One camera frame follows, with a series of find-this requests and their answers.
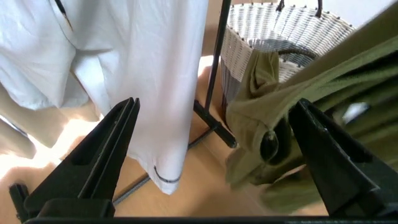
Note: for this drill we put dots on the black clothes rack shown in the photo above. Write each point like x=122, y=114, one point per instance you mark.
x=217, y=46

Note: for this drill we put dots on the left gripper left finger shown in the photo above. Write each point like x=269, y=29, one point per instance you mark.
x=77, y=186

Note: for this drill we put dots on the pale grey shorts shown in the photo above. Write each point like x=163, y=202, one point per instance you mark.
x=140, y=62

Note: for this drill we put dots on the white laundry basket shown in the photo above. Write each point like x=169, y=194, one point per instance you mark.
x=264, y=25

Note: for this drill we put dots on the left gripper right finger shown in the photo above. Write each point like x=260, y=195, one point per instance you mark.
x=342, y=180

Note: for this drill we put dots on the green garment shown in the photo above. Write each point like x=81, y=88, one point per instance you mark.
x=258, y=105

